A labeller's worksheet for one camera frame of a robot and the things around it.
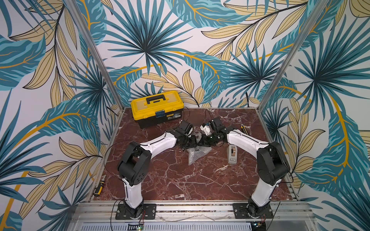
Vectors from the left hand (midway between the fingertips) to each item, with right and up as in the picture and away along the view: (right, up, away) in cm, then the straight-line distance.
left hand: (197, 146), depth 88 cm
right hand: (+1, +1, +2) cm, 2 cm away
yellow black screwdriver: (-54, -22, -10) cm, 59 cm away
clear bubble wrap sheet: (0, -3, -2) cm, 4 cm away
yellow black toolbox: (-31, +23, +8) cm, 39 cm away
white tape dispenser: (+23, -5, +3) cm, 23 cm away
